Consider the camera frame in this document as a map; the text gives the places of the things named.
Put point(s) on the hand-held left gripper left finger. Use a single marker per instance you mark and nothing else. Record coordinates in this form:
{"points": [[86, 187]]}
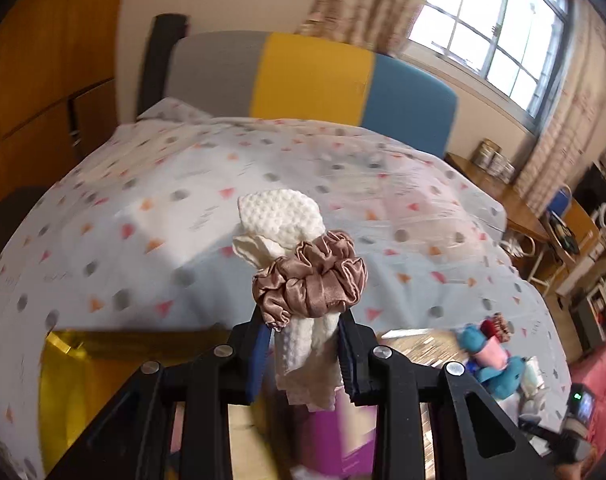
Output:
{"points": [[260, 355]]}

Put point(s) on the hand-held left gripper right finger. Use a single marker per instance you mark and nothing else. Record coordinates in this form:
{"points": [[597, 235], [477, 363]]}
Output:
{"points": [[345, 360]]}

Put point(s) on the blue plush toy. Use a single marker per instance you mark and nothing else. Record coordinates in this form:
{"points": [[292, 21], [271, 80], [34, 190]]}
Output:
{"points": [[503, 380]]}

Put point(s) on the brown satin scrunchie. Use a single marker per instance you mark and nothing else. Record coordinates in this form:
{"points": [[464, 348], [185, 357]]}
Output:
{"points": [[313, 285]]}

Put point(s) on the white dotted cloth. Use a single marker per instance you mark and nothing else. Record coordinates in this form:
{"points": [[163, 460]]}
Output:
{"points": [[283, 215]]}

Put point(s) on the gold tray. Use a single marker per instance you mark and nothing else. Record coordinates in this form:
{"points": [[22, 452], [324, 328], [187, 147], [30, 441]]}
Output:
{"points": [[73, 400]]}

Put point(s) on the pink blanket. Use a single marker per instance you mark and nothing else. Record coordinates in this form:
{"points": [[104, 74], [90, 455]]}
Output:
{"points": [[603, 380]]}

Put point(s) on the purple box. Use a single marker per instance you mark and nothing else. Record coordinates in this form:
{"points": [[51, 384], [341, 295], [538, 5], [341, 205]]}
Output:
{"points": [[353, 440]]}

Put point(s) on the blue chair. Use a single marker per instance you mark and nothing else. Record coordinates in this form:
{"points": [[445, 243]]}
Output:
{"points": [[559, 202]]}

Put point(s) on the wooden side table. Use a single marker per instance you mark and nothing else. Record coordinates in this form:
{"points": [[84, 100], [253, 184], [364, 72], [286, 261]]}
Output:
{"points": [[508, 205]]}

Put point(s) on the beige patterned curtain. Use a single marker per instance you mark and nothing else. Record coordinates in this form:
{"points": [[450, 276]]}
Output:
{"points": [[368, 0], [568, 130]]}

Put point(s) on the grey yellow blue headboard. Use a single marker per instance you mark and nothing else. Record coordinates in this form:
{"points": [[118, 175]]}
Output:
{"points": [[313, 80]]}

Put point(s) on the black chair back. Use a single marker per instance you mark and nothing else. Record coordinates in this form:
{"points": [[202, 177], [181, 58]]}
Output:
{"points": [[158, 60]]}

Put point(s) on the wooden wardrobe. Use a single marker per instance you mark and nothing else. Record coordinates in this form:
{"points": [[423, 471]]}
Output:
{"points": [[43, 85]]}

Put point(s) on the window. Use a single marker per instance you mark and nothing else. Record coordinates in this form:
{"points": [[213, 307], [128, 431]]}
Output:
{"points": [[493, 25]]}

